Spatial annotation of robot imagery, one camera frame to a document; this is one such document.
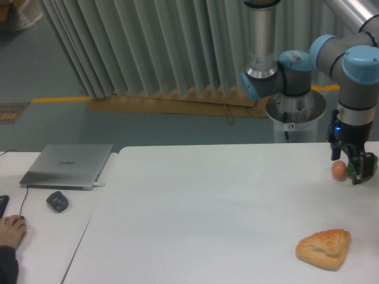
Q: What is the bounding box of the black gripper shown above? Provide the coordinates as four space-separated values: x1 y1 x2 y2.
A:
327 109 375 185

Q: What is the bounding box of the golden triangular bread pastry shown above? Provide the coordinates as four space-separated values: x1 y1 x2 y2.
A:
296 229 351 271

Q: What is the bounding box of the dark sleeved forearm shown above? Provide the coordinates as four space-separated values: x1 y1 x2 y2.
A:
1 246 19 284

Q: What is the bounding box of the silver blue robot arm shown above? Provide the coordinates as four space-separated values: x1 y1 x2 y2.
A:
240 1 378 185

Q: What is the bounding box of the person's hand on mouse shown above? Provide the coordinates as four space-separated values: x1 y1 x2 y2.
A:
1 215 27 249

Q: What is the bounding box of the green bell pepper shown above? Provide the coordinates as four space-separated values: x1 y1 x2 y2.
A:
347 156 378 185

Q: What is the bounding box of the brown egg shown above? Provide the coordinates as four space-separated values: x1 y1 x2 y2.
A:
331 160 347 181

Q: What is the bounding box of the brown cardboard sheet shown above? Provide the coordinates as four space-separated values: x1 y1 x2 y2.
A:
87 87 268 124

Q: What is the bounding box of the grey-green pleated curtain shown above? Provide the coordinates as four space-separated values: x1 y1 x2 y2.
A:
37 0 379 99

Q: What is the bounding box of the silver closed laptop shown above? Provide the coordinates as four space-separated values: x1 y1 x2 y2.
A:
20 144 113 190

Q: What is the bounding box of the black small controller device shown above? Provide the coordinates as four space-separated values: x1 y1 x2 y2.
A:
46 191 69 213

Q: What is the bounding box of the black keyboard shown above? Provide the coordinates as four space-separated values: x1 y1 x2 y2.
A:
0 195 9 218

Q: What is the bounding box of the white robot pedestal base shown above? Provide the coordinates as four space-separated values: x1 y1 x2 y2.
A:
266 90 326 143

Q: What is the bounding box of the white laptop plug cable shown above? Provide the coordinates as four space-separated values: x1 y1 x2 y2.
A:
94 170 106 188

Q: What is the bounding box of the black mouse cable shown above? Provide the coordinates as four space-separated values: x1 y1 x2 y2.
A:
18 155 41 217

